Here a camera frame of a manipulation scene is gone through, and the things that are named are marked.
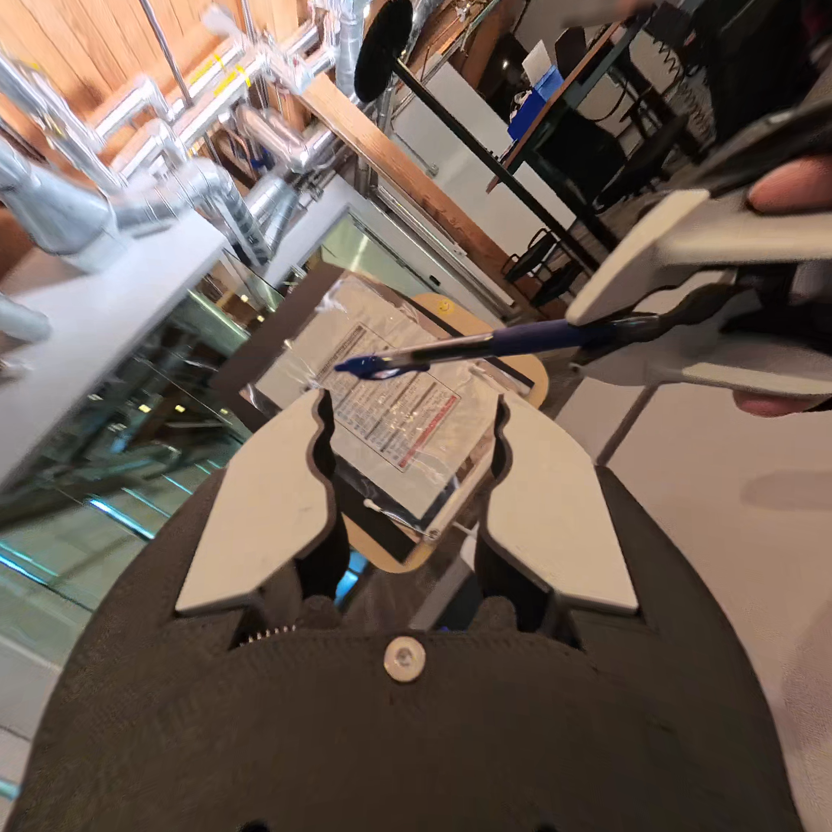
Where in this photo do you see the wooden framed sign board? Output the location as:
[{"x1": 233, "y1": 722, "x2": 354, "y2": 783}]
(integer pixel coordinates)
[{"x1": 211, "y1": 263, "x2": 550, "y2": 573}]

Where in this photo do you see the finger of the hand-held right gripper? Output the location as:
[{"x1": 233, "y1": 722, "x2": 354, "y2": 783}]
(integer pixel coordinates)
[
  {"x1": 572, "y1": 285, "x2": 832, "y2": 400},
  {"x1": 564, "y1": 188, "x2": 832, "y2": 327}
]

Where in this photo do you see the wooden top table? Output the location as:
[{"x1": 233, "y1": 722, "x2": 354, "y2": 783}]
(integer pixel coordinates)
[{"x1": 486, "y1": 13, "x2": 657, "y2": 196}]

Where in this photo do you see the black rolling cart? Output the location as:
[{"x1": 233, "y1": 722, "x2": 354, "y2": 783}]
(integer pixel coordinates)
[{"x1": 504, "y1": 227, "x2": 586, "y2": 306}]

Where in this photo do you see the blue storage box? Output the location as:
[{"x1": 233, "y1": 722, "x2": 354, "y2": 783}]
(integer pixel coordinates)
[{"x1": 507, "y1": 65, "x2": 565, "y2": 140}]

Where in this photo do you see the blue pen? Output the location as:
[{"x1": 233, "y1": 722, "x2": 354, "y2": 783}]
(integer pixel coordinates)
[{"x1": 333, "y1": 314, "x2": 660, "y2": 382}]

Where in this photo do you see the person's right hand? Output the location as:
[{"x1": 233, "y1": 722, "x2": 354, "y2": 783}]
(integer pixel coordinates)
[{"x1": 734, "y1": 155, "x2": 832, "y2": 418}]

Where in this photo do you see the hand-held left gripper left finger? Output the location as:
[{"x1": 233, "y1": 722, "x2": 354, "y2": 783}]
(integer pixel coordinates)
[{"x1": 174, "y1": 389, "x2": 342, "y2": 617}]

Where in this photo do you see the black pole stand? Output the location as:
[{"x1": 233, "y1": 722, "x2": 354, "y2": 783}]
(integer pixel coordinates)
[{"x1": 354, "y1": 0, "x2": 602, "y2": 270}]

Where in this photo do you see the cluster of silver ducts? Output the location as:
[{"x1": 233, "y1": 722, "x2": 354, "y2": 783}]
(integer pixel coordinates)
[{"x1": 0, "y1": 0, "x2": 391, "y2": 345}]

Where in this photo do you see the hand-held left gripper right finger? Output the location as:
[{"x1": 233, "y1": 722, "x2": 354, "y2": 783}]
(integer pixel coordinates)
[{"x1": 478, "y1": 392, "x2": 641, "y2": 615}]

